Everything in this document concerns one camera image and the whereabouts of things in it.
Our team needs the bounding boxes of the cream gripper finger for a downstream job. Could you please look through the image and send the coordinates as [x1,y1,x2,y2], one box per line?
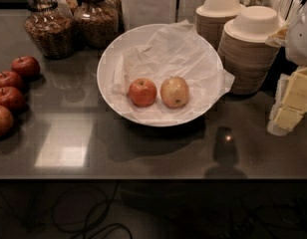
[267,74,289,136]
[273,67,307,131]

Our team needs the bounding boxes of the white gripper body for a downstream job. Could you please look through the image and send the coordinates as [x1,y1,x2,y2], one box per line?
[265,0,307,68]

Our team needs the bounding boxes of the red apple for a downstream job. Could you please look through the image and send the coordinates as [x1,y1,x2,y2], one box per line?
[0,105,14,136]
[0,87,26,113]
[0,71,25,91]
[128,78,157,107]
[11,56,41,80]

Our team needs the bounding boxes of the yellowish apple in bowl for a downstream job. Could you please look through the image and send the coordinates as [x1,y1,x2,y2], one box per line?
[160,77,189,109]

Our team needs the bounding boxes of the large white bowl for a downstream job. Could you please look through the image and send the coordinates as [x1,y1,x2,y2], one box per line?
[96,23,225,128]

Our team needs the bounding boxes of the front stack paper bowls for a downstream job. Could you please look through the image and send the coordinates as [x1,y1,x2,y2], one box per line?
[217,6,281,95]

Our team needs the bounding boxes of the stack paper bowls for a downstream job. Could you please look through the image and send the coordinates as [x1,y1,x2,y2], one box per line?
[217,6,281,95]
[195,0,243,50]

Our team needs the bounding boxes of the rear stack paper bowls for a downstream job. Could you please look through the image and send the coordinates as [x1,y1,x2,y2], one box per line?
[195,0,243,50]

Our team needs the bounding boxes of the white crumpled paper liner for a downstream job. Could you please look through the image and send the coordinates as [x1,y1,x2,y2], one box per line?
[111,19,236,123]

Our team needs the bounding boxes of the white napkin dispenser box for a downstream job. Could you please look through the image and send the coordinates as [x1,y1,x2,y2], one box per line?
[122,0,204,30]

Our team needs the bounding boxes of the glass granola jar right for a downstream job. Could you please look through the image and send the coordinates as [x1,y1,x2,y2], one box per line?
[74,0,119,49]

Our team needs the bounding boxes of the glass granola jar left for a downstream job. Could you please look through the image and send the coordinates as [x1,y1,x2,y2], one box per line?
[24,0,74,59]

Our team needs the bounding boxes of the black floor cable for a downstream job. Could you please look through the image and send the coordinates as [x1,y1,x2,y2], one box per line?
[51,181,134,239]

